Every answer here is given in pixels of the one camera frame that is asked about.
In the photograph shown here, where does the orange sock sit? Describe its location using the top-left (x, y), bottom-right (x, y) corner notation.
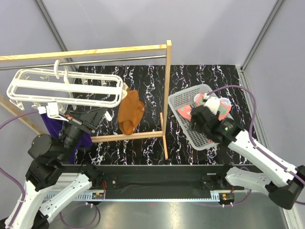
top-left (118, 87), bottom-right (145, 135)

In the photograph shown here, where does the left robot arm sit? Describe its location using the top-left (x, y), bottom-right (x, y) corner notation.
top-left (0, 108), bottom-right (107, 229)

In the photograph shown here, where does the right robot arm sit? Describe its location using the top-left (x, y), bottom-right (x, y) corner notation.
top-left (191, 105), bottom-right (305, 210)

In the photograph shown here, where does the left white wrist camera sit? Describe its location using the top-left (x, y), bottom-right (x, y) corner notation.
top-left (37, 102), bottom-right (66, 121)

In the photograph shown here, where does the white plastic clip hanger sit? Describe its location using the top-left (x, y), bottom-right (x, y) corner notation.
top-left (7, 60), bottom-right (123, 110)

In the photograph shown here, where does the white plastic basket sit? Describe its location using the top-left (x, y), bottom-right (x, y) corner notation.
top-left (168, 83), bottom-right (236, 151)

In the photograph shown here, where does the pink patterned sock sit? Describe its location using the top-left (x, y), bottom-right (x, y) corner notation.
top-left (178, 104), bottom-right (192, 121)
top-left (193, 94), bottom-right (232, 121)

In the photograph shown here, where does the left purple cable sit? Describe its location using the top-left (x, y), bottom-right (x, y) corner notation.
top-left (0, 110), bottom-right (40, 225)

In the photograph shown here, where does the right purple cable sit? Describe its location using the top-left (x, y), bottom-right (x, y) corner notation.
top-left (207, 85), bottom-right (305, 206)

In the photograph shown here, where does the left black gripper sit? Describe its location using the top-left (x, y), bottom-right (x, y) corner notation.
top-left (59, 106), bottom-right (109, 161)

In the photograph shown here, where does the metal rack rod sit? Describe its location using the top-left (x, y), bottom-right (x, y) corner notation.
top-left (0, 55), bottom-right (166, 71)

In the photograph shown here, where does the purple cable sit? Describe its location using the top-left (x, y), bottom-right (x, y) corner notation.
top-left (207, 85), bottom-right (305, 206)
top-left (0, 110), bottom-right (40, 225)

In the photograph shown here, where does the purple sock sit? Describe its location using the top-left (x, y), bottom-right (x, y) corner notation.
top-left (41, 114), bottom-right (95, 164)

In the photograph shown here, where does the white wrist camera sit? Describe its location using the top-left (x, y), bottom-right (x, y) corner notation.
top-left (203, 95), bottom-right (220, 115)
top-left (37, 102), bottom-right (66, 121)

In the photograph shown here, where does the wooden clothes rack frame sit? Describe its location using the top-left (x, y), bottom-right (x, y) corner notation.
top-left (0, 40), bottom-right (172, 160)

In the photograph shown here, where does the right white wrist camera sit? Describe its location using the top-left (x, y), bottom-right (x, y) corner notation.
top-left (203, 95), bottom-right (220, 115)

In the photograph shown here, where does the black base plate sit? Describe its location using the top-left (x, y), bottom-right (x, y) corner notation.
top-left (51, 164), bottom-right (245, 200)

